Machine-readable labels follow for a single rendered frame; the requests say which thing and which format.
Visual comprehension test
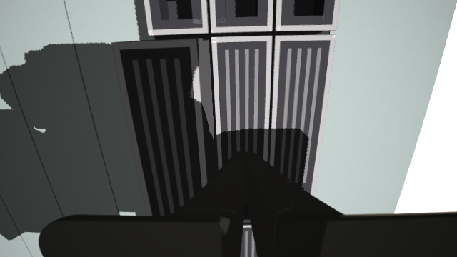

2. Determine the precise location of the black open rack frame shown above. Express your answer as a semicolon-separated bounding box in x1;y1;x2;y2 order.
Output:
0;0;457;257

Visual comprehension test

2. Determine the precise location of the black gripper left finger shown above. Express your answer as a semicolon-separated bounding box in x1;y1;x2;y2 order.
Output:
39;152;246;257

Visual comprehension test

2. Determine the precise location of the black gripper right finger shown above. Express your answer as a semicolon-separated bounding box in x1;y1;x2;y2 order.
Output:
245;151;457;257

